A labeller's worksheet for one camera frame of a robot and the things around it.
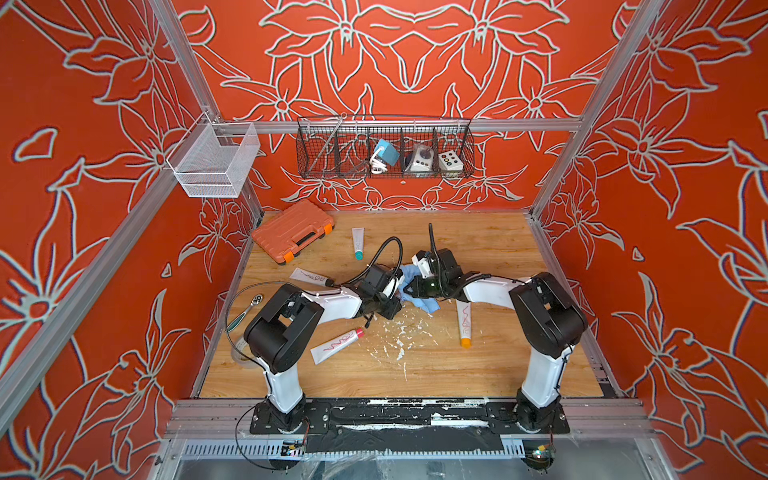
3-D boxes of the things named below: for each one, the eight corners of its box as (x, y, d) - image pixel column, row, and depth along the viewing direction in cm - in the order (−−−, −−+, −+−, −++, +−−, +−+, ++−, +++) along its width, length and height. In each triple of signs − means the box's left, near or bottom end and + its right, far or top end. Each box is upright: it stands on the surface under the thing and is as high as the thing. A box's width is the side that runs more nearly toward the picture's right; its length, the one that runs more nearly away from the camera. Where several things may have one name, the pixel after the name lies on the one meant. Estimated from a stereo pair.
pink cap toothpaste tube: (315, 364, 84) (314, 362, 82) (311, 352, 86) (309, 349, 84) (366, 338, 89) (365, 335, 87) (360, 328, 91) (360, 324, 89)
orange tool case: (255, 241, 112) (250, 232, 108) (310, 207, 125) (307, 197, 120) (281, 268, 104) (277, 259, 100) (337, 228, 116) (335, 219, 112)
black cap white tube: (293, 279, 102) (291, 274, 100) (297, 271, 104) (295, 267, 102) (332, 288, 100) (331, 284, 98) (336, 280, 102) (335, 276, 100)
